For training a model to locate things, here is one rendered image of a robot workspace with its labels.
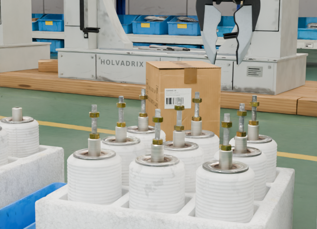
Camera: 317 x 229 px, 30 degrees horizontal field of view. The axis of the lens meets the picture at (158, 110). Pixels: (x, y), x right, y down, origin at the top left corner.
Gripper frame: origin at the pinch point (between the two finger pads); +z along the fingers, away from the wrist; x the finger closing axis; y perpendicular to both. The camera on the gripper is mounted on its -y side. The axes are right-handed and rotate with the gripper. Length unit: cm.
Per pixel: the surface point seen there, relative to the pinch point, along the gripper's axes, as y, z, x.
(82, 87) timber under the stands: 265, 39, 54
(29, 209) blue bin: 27, 34, 37
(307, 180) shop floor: 82, 43, -36
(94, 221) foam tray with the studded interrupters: 1.1, 27.4, 21.0
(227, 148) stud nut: 0.6, 14.9, -0.6
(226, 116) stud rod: 1.1, 9.7, -0.3
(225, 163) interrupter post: 0.4, 17.2, -0.3
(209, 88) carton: 126, 21, -10
